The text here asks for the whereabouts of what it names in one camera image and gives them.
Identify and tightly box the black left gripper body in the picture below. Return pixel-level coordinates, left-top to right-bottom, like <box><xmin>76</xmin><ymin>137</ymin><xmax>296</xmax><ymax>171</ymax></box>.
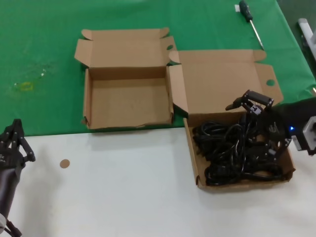
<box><xmin>0</xmin><ymin>147</ymin><xmax>27</xmax><ymax>171</ymax></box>

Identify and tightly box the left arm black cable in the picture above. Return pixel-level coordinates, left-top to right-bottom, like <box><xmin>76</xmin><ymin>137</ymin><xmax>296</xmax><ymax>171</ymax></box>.
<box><xmin>4</xmin><ymin>218</ymin><xmax>23</xmax><ymax>237</ymax></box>

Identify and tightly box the grey metal post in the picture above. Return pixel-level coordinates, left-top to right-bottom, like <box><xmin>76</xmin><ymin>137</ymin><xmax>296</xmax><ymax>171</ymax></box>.
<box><xmin>297</xmin><ymin>18</ymin><xmax>316</xmax><ymax>57</ymax></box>

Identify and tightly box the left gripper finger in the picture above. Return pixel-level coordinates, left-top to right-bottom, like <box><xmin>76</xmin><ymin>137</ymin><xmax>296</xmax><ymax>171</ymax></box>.
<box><xmin>0</xmin><ymin>118</ymin><xmax>19</xmax><ymax>149</ymax></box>
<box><xmin>16</xmin><ymin>119</ymin><xmax>37</xmax><ymax>162</ymax></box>

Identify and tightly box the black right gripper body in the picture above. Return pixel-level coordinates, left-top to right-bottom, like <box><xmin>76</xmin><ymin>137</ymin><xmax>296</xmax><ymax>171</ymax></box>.
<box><xmin>261</xmin><ymin>97</ymin><xmax>316</xmax><ymax>146</ymax></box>

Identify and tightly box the green tablecloth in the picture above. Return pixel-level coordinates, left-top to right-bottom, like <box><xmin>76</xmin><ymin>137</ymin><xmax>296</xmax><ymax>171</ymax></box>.
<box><xmin>0</xmin><ymin>0</ymin><xmax>316</xmax><ymax>139</ymax></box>

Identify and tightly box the green handled screwdriver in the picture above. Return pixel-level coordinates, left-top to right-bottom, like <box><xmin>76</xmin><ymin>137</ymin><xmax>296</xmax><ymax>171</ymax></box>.
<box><xmin>238</xmin><ymin>0</ymin><xmax>265</xmax><ymax>50</ymax></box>

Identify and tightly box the cardboard box with torn rim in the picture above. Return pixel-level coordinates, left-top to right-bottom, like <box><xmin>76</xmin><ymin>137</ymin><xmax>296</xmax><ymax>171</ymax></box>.
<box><xmin>74</xmin><ymin>27</ymin><xmax>177</xmax><ymax>130</ymax></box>

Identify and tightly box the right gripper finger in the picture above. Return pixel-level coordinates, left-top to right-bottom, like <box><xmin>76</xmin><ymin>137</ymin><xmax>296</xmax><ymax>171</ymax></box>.
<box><xmin>266</xmin><ymin>138</ymin><xmax>292</xmax><ymax>160</ymax></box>
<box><xmin>225</xmin><ymin>90</ymin><xmax>275</xmax><ymax>111</ymax></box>

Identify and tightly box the cardboard box with open lid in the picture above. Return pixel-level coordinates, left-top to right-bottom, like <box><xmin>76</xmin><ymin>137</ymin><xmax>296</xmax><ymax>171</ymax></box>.
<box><xmin>168</xmin><ymin>49</ymin><xmax>296</xmax><ymax>191</ymax></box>

